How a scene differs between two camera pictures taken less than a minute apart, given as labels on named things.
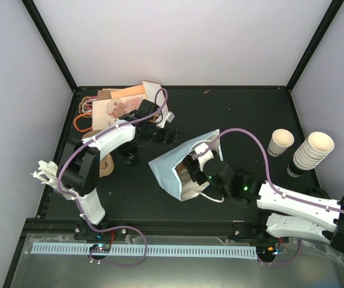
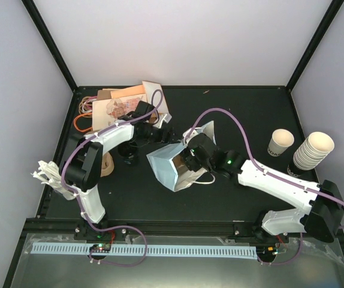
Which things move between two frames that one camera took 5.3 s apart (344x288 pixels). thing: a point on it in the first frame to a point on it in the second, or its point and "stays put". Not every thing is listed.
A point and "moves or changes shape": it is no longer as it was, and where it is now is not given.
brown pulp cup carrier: x=106 y=166 stays put
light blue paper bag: x=174 y=165 moves or changes shape
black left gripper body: x=163 y=138 stays put
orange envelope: x=134 y=90 stays put
